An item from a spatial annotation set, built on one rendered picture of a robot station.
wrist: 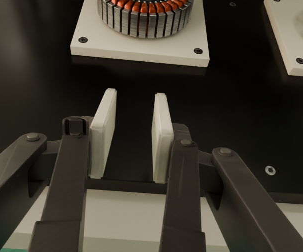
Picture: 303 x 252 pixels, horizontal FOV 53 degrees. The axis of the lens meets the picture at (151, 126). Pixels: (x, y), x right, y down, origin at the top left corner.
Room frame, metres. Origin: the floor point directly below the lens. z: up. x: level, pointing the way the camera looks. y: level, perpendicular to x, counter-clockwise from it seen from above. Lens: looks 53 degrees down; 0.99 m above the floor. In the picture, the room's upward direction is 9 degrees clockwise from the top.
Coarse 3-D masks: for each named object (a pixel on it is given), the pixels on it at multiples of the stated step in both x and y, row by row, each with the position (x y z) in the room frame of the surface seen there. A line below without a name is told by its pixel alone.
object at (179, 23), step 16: (112, 0) 0.29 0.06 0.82; (128, 0) 0.29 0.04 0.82; (144, 0) 0.31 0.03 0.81; (176, 0) 0.30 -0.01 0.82; (192, 0) 0.32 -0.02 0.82; (112, 16) 0.28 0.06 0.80; (128, 16) 0.28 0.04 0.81; (144, 16) 0.27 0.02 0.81; (160, 16) 0.28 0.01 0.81; (176, 16) 0.29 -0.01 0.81; (128, 32) 0.28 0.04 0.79; (144, 32) 0.27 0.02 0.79; (160, 32) 0.28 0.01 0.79; (176, 32) 0.29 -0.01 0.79
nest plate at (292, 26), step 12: (264, 0) 0.42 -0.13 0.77; (276, 0) 0.41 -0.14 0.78; (288, 0) 0.41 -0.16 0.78; (300, 0) 0.42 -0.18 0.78; (276, 12) 0.38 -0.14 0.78; (288, 12) 0.38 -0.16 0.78; (300, 12) 0.38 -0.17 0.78; (276, 24) 0.35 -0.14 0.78; (288, 24) 0.35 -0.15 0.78; (300, 24) 0.36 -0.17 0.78; (276, 36) 0.34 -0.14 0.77; (288, 36) 0.33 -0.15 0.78; (300, 36) 0.33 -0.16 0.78; (288, 48) 0.30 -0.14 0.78; (300, 48) 0.31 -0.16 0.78; (288, 60) 0.28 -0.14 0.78; (300, 60) 0.28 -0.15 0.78; (288, 72) 0.27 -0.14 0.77; (300, 72) 0.27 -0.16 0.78
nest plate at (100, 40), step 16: (96, 0) 0.34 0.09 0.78; (160, 0) 0.36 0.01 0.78; (80, 16) 0.30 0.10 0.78; (96, 16) 0.31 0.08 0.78; (192, 16) 0.34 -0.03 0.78; (80, 32) 0.27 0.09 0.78; (96, 32) 0.28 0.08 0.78; (112, 32) 0.28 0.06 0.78; (192, 32) 0.31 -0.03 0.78; (80, 48) 0.25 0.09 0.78; (96, 48) 0.25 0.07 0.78; (112, 48) 0.26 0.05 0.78; (128, 48) 0.26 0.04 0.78; (144, 48) 0.26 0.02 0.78; (160, 48) 0.27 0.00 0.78; (176, 48) 0.27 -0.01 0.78; (192, 48) 0.28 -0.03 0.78; (192, 64) 0.26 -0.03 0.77
